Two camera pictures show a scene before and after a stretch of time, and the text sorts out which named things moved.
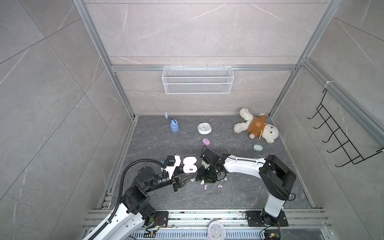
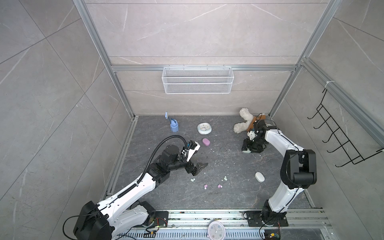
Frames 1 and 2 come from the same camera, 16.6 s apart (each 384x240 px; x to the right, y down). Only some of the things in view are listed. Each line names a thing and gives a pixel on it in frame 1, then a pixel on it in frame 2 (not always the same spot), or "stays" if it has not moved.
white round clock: x=216 y=230 stays
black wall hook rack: x=337 y=132 stays
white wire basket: x=197 y=79 stays
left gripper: x=176 y=181 -> x=197 y=169
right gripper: x=200 y=175 -> x=246 y=145
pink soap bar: x=206 y=141 stays
